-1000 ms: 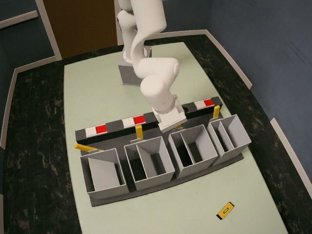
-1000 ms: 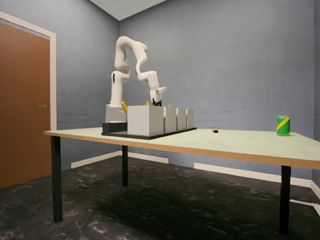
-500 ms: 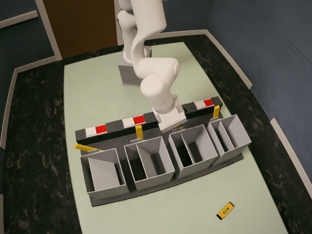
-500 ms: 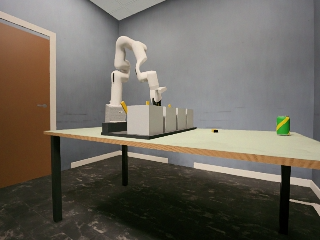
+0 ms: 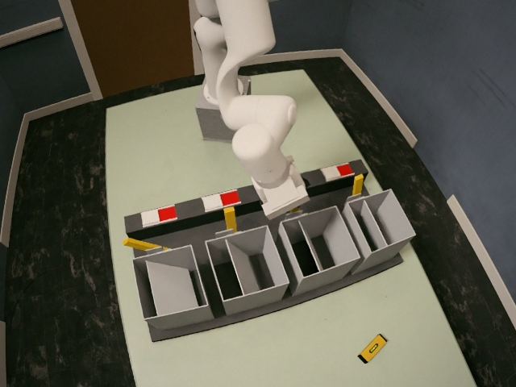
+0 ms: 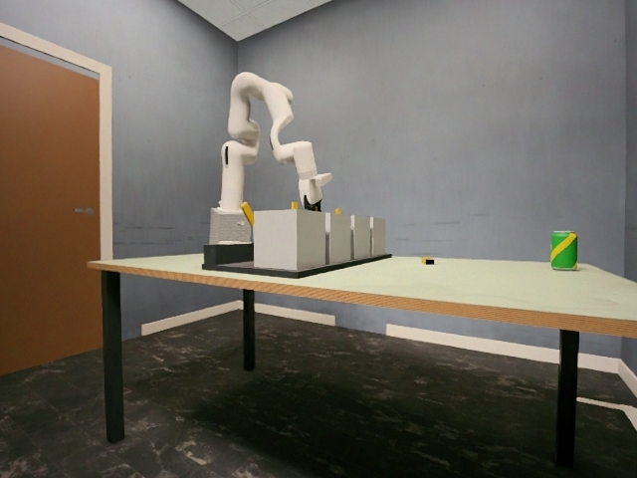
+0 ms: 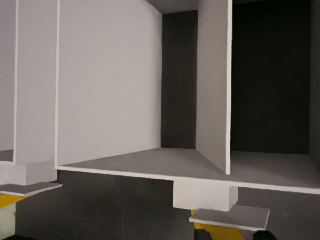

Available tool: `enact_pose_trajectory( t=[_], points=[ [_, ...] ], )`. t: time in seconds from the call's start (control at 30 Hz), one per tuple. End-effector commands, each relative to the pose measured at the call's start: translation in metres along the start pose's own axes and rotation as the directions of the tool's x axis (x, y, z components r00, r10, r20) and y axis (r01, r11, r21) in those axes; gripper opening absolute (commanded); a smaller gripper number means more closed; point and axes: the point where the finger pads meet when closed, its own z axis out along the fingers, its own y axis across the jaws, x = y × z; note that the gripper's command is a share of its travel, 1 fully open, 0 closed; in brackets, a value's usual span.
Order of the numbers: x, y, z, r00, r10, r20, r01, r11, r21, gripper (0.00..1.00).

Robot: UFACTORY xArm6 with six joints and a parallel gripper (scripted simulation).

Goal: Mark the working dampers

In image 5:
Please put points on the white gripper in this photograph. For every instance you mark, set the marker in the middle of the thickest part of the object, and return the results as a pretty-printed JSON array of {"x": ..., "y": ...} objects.
[{"x": 296, "y": 177}]

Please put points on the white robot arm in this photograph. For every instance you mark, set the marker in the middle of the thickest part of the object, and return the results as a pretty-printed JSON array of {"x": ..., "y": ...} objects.
[{"x": 248, "y": 33}]

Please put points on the yellow pocket level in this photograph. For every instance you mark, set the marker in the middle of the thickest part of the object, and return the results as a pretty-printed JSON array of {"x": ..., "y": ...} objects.
[{"x": 370, "y": 351}]

